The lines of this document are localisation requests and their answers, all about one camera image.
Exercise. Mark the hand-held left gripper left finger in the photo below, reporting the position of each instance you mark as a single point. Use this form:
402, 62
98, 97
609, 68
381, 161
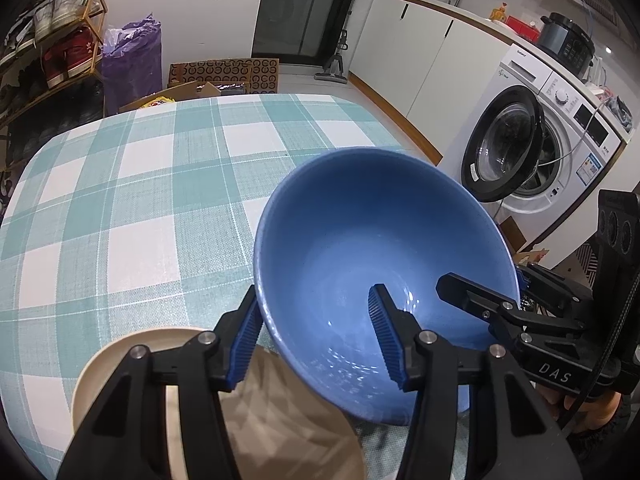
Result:
245, 345

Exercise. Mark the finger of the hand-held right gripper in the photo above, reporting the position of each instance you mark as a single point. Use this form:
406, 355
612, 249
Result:
465, 292
550, 285

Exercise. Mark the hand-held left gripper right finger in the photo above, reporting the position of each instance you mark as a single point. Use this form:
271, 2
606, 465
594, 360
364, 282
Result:
385, 335

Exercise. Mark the blue bowl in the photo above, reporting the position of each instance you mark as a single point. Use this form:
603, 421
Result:
350, 240

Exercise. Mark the large cream plate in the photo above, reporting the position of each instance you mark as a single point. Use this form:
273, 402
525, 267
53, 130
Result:
125, 355

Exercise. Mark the person's right hand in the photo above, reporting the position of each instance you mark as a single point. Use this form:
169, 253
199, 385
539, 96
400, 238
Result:
600, 410

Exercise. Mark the black white patterned rug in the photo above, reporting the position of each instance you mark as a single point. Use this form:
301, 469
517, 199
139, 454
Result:
587, 265

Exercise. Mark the white washing machine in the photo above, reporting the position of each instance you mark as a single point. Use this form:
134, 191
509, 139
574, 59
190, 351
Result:
550, 110

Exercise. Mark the white kitchen base cabinets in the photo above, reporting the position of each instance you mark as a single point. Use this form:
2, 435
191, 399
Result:
400, 60

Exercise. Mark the black pressure cooker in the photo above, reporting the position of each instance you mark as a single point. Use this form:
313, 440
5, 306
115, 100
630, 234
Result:
565, 40

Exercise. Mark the yellow snack packet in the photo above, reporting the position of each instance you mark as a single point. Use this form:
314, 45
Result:
157, 102

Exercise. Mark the open brown cardboard box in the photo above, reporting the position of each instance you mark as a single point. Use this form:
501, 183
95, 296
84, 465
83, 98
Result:
185, 91

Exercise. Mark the red box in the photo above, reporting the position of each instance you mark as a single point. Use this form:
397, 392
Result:
522, 25

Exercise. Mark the grey floor mop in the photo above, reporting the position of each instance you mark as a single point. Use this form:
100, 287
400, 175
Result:
334, 62

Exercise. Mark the yellow bottle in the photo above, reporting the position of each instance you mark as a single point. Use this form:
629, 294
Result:
497, 14

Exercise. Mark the patterned cardboard box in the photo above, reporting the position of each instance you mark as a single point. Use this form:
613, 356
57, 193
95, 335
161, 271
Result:
225, 67

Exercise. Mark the purple plastic bag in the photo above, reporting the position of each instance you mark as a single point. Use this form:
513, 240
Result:
132, 70

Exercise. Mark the black glass door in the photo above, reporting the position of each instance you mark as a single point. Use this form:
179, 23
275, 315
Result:
300, 10

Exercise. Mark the wooden shoe rack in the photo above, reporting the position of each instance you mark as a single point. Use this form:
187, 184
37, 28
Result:
95, 50

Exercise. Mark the assorted sneakers collection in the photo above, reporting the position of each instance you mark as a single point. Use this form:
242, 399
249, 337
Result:
67, 57

